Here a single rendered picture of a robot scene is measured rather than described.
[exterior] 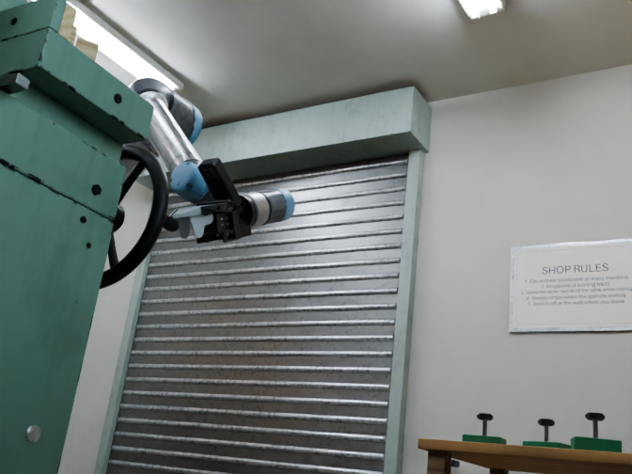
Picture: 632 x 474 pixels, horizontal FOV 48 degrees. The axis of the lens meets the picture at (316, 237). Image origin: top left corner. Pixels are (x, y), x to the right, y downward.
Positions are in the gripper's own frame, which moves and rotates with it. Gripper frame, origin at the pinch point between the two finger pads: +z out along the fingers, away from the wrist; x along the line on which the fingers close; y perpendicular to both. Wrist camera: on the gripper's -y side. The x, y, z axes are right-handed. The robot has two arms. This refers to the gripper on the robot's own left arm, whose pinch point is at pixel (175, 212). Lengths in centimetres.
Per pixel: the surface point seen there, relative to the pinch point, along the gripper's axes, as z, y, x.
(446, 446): -55, 64, -26
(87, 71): 29.5, -22.0, -15.1
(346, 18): -237, -80, 89
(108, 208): 26.7, -2.9, -12.4
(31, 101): 35.9, -18.5, -10.7
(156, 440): -209, 156, 240
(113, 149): 22.1, -11.6, -9.9
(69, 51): 32.3, -24.5, -15.3
